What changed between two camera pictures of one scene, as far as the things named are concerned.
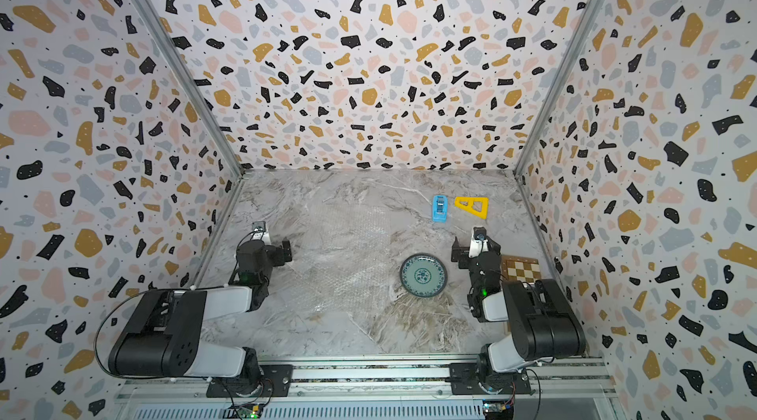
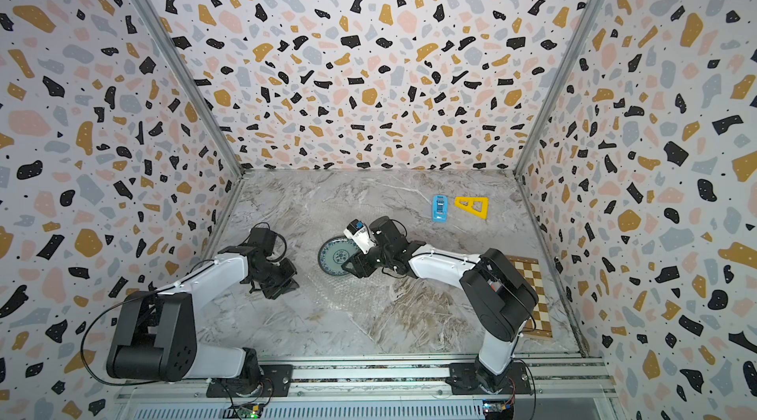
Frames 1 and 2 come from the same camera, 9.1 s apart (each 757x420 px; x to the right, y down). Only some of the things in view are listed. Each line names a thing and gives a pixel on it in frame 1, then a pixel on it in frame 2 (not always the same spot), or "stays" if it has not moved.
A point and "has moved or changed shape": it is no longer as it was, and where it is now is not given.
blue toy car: [440, 209] stays
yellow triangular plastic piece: [476, 205] stays
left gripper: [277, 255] -> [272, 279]
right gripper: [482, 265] -> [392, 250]
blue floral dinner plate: [423, 275] has moved or changed shape
